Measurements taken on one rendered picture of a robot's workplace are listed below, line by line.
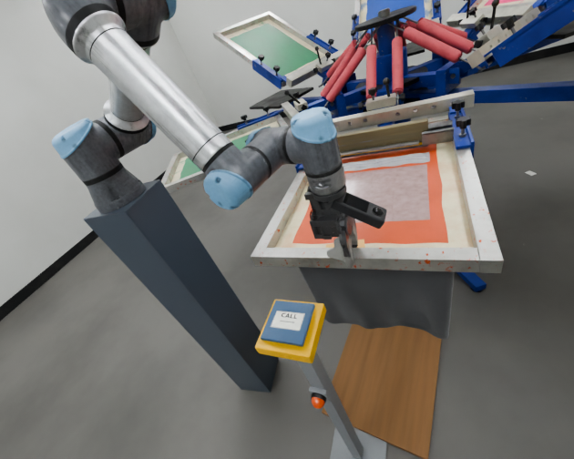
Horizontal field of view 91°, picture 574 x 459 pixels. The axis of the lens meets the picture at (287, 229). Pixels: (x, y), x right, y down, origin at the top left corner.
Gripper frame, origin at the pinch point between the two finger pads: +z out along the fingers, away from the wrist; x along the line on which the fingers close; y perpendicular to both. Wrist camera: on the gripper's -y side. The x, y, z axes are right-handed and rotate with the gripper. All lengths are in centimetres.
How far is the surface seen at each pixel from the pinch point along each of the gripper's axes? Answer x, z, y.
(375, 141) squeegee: -57, -3, 0
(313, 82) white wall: -471, 53, 149
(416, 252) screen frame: 0.0, -0.9, -13.9
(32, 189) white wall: -109, 12, 380
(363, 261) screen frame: 2.0, 0.3, -2.4
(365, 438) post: 14, 97, 9
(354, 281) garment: -7.1, 19.1, 4.1
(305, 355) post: 25.4, 2.9, 6.5
